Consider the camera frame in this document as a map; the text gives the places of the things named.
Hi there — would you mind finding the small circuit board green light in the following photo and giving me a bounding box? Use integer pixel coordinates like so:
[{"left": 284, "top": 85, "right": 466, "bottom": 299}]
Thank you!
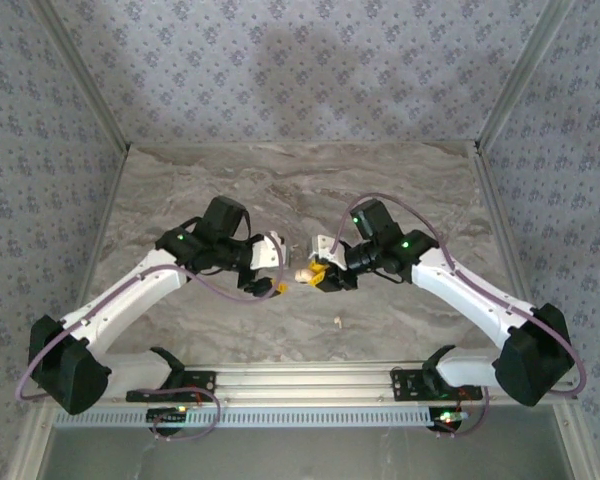
[
  {"left": 146, "top": 407, "right": 190, "bottom": 425},
  {"left": 428, "top": 407, "right": 469, "bottom": 432}
]

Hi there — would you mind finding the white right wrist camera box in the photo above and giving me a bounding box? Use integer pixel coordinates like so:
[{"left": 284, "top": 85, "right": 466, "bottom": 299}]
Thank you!
[{"left": 307, "top": 234, "right": 350, "bottom": 265}]

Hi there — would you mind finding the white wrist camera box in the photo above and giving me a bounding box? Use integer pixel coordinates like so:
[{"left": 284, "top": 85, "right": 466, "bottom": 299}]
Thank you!
[
  {"left": 249, "top": 230, "right": 295, "bottom": 275},
  {"left": 307, "top": 234, "right": 350, "bottom": 265}
]

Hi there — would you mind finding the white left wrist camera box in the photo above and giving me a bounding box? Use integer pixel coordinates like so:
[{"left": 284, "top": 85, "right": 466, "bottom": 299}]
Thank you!
[{"left": 249, "top": 230, "right": 295, "bottom": 275}]

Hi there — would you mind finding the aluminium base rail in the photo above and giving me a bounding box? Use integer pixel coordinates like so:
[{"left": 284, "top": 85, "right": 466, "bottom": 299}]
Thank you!
[{"left": 34, "top": 360, "right": 579, "bottom": 405}]

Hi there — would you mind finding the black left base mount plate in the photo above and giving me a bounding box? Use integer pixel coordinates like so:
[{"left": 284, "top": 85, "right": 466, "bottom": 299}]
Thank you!
[{"left": 125, "top": 368, "right": 218, "bottom": 404}]

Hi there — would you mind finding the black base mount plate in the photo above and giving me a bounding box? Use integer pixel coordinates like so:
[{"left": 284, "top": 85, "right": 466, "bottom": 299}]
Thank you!
[
  {"left": 389, "top": 368, "right": 484, "bottom": 401},
  {"left": 125, "top": 368, "right": 218, "bottom": 404}
]

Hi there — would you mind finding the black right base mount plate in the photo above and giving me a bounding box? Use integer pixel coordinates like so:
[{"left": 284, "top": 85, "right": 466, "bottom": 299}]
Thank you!
[{"left": 389, "top": 368, "right": 484, "bottom": 401}]

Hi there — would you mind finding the grey slotted cable duct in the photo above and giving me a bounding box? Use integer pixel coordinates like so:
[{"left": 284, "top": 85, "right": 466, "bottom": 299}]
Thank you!
[{"left": 53, "top": 405, "right": 462, "bottom": 430}]

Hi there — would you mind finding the aluminium frame corner post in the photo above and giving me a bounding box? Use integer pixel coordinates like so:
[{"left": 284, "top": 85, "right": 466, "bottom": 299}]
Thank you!
[
  {"left": 474, "top": 0, "right": 577, "bottom": 152},
  {"left": 29, "top": 0, "right": 132, "bottom": 152}
]

